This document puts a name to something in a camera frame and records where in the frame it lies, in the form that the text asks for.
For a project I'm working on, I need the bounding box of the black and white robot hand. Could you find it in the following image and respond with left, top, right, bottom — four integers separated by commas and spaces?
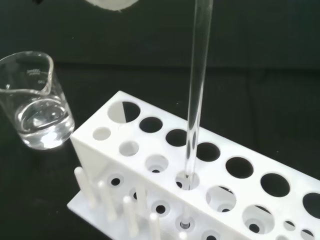
84, 0, 139, 13

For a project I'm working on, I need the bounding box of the white test tube rack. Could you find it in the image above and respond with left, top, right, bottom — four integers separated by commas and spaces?
66, 90, 320, 240

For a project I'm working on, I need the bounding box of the glass beaker with water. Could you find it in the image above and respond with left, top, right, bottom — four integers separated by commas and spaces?
0, 50, 76, 151

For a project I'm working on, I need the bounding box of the black bench cloth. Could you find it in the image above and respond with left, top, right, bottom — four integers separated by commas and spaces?
0, 0, 320, 240

